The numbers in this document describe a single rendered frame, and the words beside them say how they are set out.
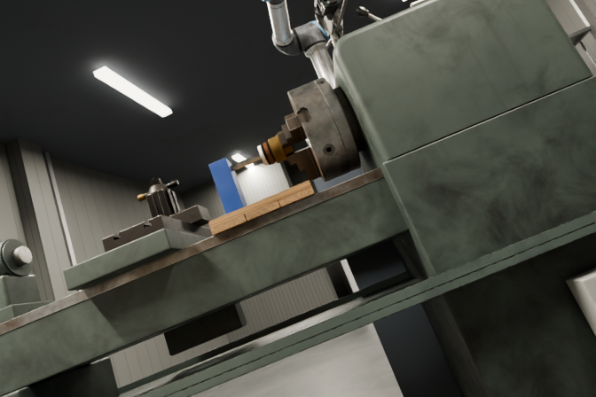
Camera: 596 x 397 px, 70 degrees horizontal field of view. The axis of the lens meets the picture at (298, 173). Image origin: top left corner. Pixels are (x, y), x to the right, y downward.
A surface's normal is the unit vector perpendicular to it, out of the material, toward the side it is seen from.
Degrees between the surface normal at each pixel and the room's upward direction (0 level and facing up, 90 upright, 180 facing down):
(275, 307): 90
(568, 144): 90
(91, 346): 90
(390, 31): 90
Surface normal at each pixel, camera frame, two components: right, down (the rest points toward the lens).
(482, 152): -0.11, -0.22
